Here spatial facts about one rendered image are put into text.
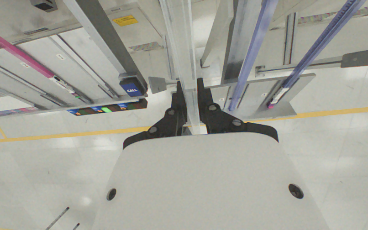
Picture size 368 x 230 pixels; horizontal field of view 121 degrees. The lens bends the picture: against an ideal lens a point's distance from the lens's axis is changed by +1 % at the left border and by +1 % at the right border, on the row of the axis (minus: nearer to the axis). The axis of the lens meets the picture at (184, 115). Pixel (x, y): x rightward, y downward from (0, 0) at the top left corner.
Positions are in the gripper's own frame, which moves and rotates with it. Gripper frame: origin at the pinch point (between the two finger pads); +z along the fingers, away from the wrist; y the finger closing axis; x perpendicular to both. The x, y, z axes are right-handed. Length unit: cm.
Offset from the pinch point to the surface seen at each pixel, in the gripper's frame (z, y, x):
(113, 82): 18.8, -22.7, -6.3
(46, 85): 18.4, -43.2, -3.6
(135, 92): 14.4, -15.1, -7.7
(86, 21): 15.1, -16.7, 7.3
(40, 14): 47, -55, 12
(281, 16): 83, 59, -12
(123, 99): 18.0, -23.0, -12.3
